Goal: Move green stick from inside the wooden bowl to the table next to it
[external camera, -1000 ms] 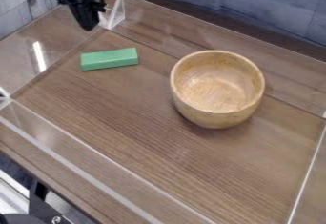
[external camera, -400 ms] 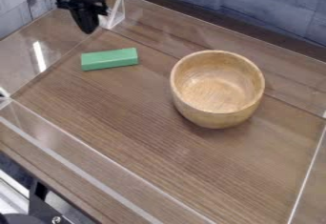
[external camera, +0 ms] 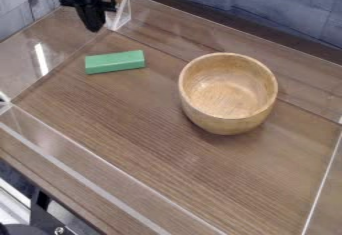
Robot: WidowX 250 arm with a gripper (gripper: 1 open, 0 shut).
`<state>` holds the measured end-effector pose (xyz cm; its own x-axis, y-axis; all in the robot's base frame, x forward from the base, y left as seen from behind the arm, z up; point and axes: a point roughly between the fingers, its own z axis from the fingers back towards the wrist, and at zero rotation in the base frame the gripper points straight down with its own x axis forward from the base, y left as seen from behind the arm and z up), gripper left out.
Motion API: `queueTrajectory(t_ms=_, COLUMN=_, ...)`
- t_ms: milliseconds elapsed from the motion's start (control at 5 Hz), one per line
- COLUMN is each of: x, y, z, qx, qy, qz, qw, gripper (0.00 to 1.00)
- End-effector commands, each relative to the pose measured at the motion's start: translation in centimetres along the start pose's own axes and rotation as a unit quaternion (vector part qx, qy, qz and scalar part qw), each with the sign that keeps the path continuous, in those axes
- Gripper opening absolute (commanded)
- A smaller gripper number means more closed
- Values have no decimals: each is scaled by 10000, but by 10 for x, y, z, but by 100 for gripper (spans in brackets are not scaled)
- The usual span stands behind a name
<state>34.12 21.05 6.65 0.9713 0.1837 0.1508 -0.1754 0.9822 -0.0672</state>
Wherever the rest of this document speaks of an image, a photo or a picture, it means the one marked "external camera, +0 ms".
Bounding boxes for black metal table leg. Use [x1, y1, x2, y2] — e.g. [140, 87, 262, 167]
[30, 189, 76, 235]

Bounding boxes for clear acrylic enclosure walls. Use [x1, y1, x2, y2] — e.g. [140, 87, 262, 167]
[0, 0, 342, 235]

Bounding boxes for round wooden bowl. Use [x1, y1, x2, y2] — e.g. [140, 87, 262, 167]
[178, 52, 279, 135]

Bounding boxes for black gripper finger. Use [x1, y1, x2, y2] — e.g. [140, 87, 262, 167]
[76, 7, 106, 32]

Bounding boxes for green rectangular block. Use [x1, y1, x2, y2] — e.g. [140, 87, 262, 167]
[86, 50, 146, 74]

